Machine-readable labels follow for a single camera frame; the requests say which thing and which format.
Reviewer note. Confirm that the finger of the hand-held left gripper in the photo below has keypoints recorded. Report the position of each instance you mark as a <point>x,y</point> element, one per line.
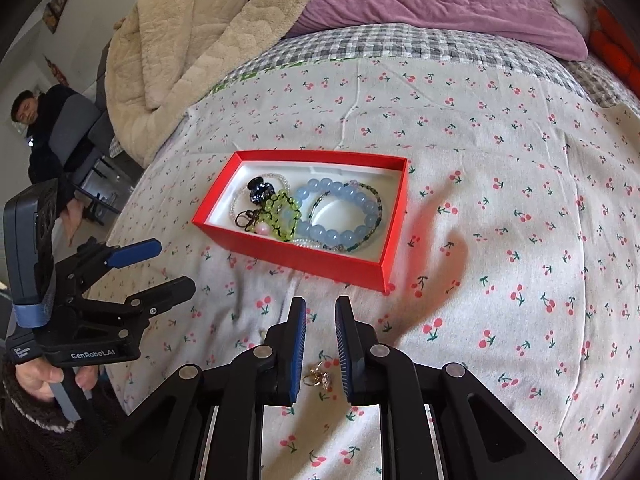
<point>160,292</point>
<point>132,254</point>

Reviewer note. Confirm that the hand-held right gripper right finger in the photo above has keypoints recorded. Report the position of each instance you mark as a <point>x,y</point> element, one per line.
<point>344,350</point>

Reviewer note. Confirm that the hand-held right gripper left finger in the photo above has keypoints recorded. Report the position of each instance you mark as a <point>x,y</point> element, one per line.
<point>297,350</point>

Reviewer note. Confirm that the small gold earring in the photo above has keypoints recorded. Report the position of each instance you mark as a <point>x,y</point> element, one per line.
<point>320,377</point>

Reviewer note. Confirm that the red cardboard box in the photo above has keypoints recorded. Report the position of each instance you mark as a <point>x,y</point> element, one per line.
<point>300,265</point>

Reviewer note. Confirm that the dark metal clasp charm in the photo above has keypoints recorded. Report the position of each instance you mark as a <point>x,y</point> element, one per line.
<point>246,218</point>

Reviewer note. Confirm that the dark blue flower hair clip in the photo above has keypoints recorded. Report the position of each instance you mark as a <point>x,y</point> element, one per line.
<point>262,191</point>

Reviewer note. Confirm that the person's left forearm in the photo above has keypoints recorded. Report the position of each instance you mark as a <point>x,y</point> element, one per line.
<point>40,445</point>

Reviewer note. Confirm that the person's left hand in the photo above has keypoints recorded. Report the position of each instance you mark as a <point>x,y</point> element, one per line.
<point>35,380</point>

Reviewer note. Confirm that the grey chair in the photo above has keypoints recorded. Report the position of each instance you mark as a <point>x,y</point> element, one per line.
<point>82,125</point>

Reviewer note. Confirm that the cream fleece blanket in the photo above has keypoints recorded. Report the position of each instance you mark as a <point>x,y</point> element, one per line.
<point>200,35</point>

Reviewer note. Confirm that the orange plush cushion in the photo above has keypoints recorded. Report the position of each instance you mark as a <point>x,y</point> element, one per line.
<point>615,50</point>

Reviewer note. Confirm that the red wall ornament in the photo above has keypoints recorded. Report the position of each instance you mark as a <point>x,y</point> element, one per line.
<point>56,71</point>

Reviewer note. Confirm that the framed wall picture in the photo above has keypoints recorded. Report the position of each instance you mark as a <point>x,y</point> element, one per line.
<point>56,7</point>

